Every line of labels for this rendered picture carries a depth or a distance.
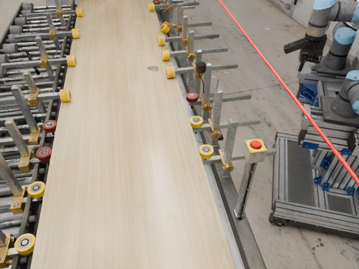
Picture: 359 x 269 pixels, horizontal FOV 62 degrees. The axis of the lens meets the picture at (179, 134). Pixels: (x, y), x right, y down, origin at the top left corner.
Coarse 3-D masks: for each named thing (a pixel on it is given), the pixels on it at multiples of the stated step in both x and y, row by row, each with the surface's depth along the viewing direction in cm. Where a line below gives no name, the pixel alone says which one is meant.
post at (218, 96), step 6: (216, 90) 162; (216, 96) 162; (222, 96) 162; (216, 102) 165; (216, 108) 168; (216, 114) 171; (216, 120) 174; (216, 126) 177; (216, 138) 184; (216, 144) 188
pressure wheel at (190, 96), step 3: (189, 93) 198; (192, 93) 198; (195, 93) 198; (186, 96) 196; (189, 96) 196; (192, 96) 196; (195, 96) 196; (186, 99) 197; (189, 99) 195; (192, 99) 194; (195, 99) 195; (192, 102) 196
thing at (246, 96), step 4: (224, 96) 203; (228, 96) 203; (232, 96) 203; (236, 96) 203; (240, 96) 203; (244, 96) 203; (248, 96) 204; (200, 100) 200; (212, 100) 201; (224, 100) 203; (228, 100) 203; (232, 100) 204; (192, 104) 200; (196, 104) 200; (200, 104) 201
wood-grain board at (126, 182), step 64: (128, 0) 326; (128, 64) 227; (64, 128) 174; (128, 128) 174; (64, 192) 141; (128, 192) 141; (192, 192) 141; (64, 256) 119; (128, 256) 119; (192, 256) 119
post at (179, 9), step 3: (177, 3) 250; (180, 3) 248; (177, 6) 249; (180, 6) 249; (177, 9) 251; (180, 9) 251; (177, 12) 253; (180, 12) 253; (177, 15) 255; (180, 15) 255; (177, 18) 256; (180, 18) 256; (177, 21) 258; (180, 21) 258; (177, 24) 260; (180, 24) 260; (177, 33) 266; (177, 42) 273; (180, 42) 272; (177, 45) 275; (180, 45) 274; (177, 48) 277; (180, 48) 276
